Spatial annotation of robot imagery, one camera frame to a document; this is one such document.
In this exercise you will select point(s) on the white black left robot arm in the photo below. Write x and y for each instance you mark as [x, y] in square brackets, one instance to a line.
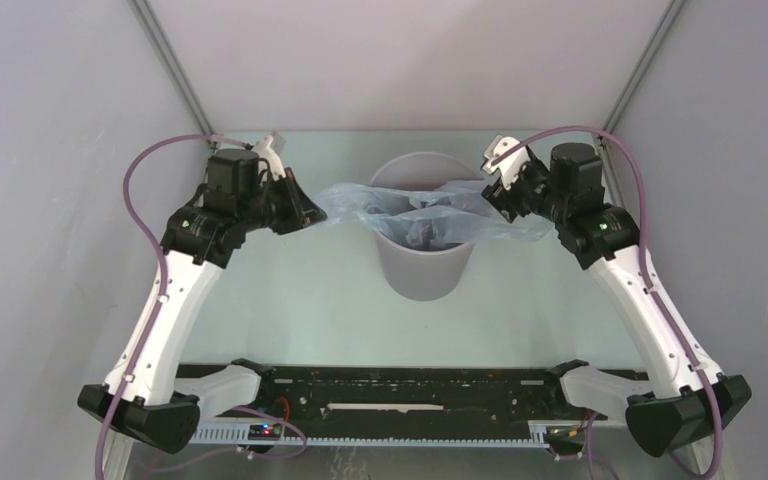
[143, 397]

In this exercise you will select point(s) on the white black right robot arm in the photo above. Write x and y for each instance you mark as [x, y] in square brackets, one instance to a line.
[686, 396]

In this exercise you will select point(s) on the left corner aluminium post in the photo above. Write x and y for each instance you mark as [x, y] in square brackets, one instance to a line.
[147, 17]

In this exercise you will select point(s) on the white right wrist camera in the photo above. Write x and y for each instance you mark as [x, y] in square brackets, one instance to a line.
[504, 157]

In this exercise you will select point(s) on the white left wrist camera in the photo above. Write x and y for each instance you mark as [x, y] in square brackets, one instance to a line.
[269, 149]

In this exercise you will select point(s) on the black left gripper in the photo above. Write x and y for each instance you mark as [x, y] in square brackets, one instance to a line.
[303, 211]

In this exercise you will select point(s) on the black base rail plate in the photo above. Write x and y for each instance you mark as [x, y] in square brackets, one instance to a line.
[435, 403]

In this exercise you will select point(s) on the right corner aluminium post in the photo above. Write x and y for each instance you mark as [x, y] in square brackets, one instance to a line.
[658, 38]

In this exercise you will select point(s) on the corner aluminium post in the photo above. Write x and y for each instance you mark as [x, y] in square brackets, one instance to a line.
[658, 38]
[147, 17]

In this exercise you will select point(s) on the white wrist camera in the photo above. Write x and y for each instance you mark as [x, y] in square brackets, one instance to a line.
[504, 157]
[269, 149]

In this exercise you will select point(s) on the grey plastic trash bin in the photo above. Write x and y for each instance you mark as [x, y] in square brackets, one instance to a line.
[418, 274]

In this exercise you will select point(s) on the white slotted cable duct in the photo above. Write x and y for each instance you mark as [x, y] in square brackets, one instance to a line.
[245, 434]

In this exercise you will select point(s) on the light blue plastic trash bag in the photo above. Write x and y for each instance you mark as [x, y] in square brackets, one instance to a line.
[427, 220]

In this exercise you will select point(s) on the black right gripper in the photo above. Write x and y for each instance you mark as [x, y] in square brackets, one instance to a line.
[504, 200]

